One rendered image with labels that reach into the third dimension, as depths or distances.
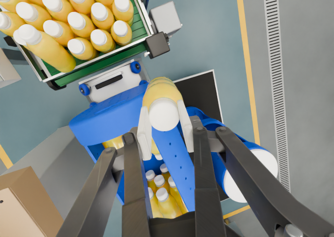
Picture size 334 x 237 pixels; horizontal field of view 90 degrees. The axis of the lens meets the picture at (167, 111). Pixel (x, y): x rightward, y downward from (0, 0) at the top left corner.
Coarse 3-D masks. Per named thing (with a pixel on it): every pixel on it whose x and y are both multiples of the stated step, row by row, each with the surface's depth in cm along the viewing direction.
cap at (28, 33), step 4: (24, 24) 39; (28, 24) 39; (20, 28) 39; (24, 28) 39; (28, 28) 39; (32, 28) 39; (20, 32) 39; (24, 32) 39; (28, 32) 39; (32, 32) 39; (36, 32) 40; (20, 36) 39; (24, 36) 39; (28, 36) 39; (32, 36) 39; (36, 36) 40; (24, 40) 39; (28, 40) 39; (32, 40) 40; (36, 40) 40
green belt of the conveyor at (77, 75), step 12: (132, 0) 62; (132, 36) 65; (144, 36) 66; (132, 48) 66; (144, 48) 68; (84, 60) 64; (108, 60) 66; (120, 60) 68; (60, 72) 63; (84, 72) 65; (60, 84) 65
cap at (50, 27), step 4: (48, 20) 44; (52, 20) 44; (44, 24) 44; (48, 24) 44; (52, 24) 44; (56, 24) 44; (44, 28) 44; (48, 28) 44; (52, 28) 45; (56, 28) 45; (60, 28) 46; (48, 32) 45; (52, 32) 45; (56, 32) 45; (60, 32) 46; (56, 36) 46
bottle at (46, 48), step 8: (40, 32) 41; (40, 40) 41; (48, 40) 43; (32, 48) 42; (40, 48) 42; (48, 48) 43; (56, 48) 45; (64, 48) 50; (40, 56) 44; (48, 56) 45; (56, 56) 47; (64, 56) 49; (72, 56) 55; (56, 64) 49; (64, 64) 51; (72, 64) 54; (64, 72) 55
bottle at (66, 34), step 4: (56, 20) 47; (60, 24) 47; (64, 24) 48; (64, 28) 48; (68, 28) 49; (64, 32) 48; (68, 32) 49; (72, 32) 51; (52, 36) 47; (60, 36) 47; (64, 36) 48; (68, 36) 49; (72, 36) 51; (76, 36) 54; (56, 40) 48; (60, 40) 48; (64, 40) 49; (68, 40) 50; (64, 44) 51
